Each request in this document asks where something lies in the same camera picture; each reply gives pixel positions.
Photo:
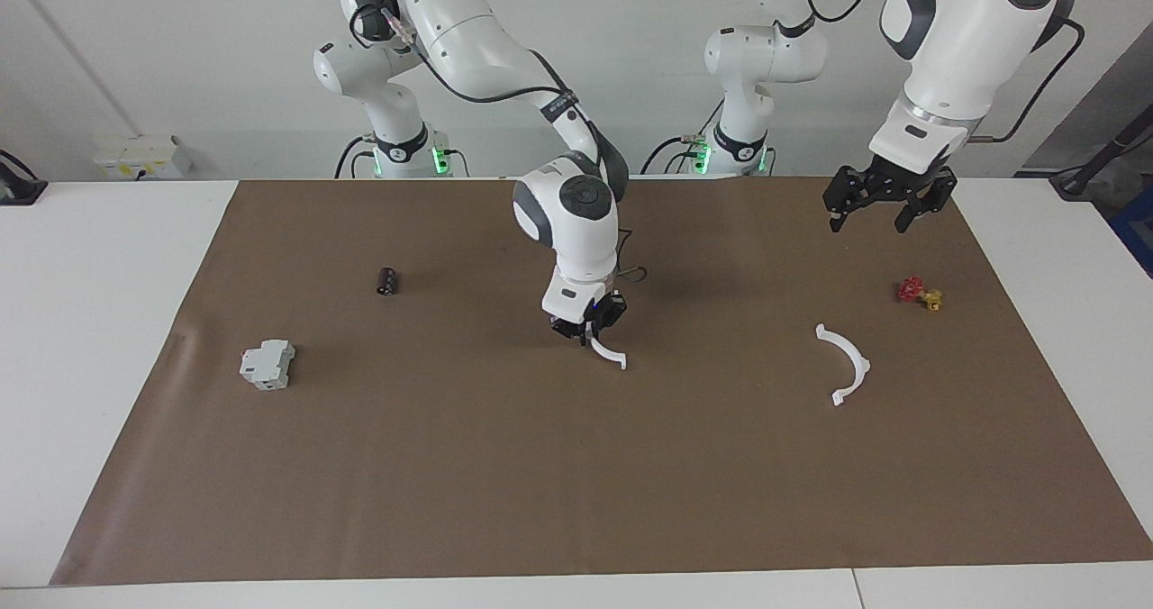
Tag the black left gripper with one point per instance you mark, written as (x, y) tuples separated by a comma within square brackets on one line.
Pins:
[(892, 184)]

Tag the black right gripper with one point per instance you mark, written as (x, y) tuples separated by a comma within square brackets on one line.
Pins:
[(567, 328)]

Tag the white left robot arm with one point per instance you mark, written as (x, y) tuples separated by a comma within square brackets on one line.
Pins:
[(964, 41)]

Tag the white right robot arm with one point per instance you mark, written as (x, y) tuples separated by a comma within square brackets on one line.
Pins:
[(468, 32)]

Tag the red and yellow valve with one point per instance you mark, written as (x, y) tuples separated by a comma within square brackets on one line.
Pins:
[(913, 290)]

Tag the brown paper table mat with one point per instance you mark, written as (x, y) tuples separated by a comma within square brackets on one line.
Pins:
[(576, 465)]

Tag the black cylindrical capacitor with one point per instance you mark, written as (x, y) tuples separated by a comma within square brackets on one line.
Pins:
[(388, 281)]

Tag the black stand pole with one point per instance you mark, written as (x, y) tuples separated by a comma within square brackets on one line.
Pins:
[(1094, 163)]

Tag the blue plastic crate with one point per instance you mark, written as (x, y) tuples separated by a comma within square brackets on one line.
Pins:
[(1137, 231)]

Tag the white circuit breaker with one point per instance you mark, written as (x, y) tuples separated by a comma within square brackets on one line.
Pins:
[(267, 364)]

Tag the white power strip box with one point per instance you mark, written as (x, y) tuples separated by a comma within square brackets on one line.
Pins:
[(144, 159)]

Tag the black table clamp mount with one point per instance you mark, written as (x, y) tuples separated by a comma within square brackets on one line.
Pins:
[(18, 190)]

